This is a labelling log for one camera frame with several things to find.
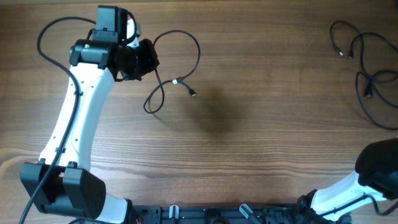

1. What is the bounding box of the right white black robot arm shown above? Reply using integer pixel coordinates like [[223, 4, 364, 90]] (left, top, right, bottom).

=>
[[292, 138, 397, 223]]

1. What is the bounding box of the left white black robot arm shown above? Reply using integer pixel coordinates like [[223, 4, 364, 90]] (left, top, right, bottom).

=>
[[20, 6, 159, 223]]

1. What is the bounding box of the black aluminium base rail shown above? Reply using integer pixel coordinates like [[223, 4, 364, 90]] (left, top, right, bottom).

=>
[[129, 203, 332, 224]]

